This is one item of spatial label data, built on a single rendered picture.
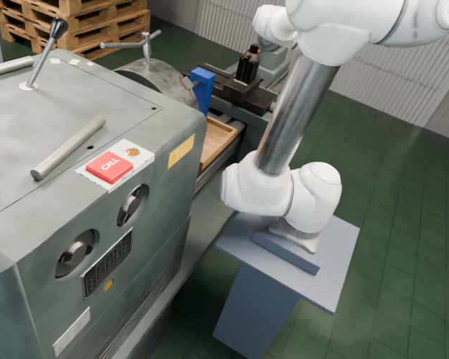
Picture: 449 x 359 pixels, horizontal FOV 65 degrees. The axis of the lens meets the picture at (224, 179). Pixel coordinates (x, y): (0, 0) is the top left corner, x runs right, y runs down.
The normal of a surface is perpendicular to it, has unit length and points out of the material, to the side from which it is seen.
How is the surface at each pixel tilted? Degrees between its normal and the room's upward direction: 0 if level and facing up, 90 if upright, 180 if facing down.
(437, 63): 90
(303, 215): 91
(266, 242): 90
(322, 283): 0
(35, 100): 0
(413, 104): 90
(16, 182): 0
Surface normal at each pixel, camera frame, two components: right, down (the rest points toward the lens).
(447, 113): -0.46, 0.50
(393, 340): 0.21, -0.74
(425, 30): -0.40, 0.85
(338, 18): -0.07, 0.80
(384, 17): 0.21, 0.66
